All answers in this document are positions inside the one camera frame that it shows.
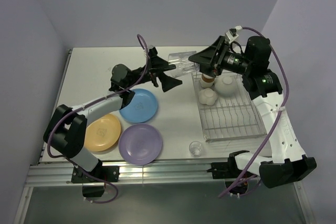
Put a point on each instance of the brown white ceramic cup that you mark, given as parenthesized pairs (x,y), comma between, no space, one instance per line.
(206,81)

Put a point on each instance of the blue plastic plate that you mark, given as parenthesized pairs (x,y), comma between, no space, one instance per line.
(142,107)

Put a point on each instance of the aluminium mounting rail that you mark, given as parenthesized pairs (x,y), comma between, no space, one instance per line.
(192,170)

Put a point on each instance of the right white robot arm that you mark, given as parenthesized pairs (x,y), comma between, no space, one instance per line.
(280,159)

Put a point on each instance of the flower patterned small dish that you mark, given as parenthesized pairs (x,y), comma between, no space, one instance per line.
(207,97)

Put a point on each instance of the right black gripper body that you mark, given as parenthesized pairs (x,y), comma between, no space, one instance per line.
(232,62)

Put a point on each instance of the metal wire dish rack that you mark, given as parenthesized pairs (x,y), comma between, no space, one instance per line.
(232,117)

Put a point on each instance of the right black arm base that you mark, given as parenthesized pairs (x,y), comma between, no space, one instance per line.
(222,170)

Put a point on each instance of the small clear glass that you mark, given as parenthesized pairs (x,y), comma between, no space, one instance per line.
(196,149)

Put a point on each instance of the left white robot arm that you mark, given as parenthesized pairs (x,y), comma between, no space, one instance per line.
(66,129)

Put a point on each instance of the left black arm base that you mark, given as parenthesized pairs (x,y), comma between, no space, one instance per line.
(95,174)

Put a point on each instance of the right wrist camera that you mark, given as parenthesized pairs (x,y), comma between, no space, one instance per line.
(232,34)

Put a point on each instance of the white ceramic bowl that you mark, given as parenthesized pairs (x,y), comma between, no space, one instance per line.
(225,86)

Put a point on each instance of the purple plastic plate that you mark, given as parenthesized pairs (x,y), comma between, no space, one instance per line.
(140,144)

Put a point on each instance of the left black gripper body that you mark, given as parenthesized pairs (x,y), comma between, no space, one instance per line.
(152,75)

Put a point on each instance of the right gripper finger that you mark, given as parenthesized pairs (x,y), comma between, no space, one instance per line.
(204,57)
(219,46)

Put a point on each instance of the orange plastic plate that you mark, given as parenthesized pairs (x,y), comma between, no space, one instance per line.
(103,133)

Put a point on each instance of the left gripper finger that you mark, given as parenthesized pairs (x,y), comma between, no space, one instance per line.
(168,82)
(154,57)

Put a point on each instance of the large clear glass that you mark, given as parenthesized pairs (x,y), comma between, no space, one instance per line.
(182,63)

